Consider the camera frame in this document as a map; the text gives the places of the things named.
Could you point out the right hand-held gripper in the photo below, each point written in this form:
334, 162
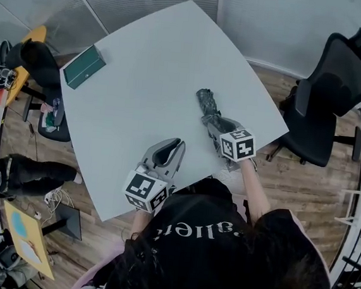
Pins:
239, 146

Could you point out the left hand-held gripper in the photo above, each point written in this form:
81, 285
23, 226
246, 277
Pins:
144, 191

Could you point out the dark plaid umbrella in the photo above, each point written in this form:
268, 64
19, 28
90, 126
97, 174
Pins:
208, 103

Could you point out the person's left forearm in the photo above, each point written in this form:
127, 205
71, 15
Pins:
139, 225

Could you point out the person's right forearm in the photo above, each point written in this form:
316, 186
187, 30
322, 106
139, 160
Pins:
253, 192

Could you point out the white table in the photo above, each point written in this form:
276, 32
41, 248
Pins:
158, 75

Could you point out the person's black and pink top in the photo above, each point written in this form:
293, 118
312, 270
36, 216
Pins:
205, 244

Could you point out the black mesh office chair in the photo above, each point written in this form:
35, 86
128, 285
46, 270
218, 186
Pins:
322, 122

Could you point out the green cloth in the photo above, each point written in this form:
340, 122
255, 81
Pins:
50, 121

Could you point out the small blue bottle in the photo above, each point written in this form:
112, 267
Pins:
56, 103

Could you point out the dark green box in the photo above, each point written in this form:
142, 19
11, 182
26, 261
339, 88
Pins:
81, 67

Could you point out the black office chair with clutter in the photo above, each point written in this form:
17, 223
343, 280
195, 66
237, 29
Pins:
42, 64

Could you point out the yellow desk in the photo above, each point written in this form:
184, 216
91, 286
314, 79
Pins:
22, 74
31, 244

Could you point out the teal cloth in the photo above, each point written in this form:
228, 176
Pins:
18, 223

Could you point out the white paper sheet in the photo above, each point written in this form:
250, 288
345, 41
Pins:
30, 251

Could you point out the red flat item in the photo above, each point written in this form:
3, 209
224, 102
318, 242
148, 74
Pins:
1, 97

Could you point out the black metal railing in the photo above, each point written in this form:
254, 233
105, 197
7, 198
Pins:
351, 268

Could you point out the black swivel chair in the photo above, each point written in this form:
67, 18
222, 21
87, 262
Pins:
1, 257

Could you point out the black desk base plate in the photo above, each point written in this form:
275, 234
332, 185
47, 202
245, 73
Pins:
68, 222

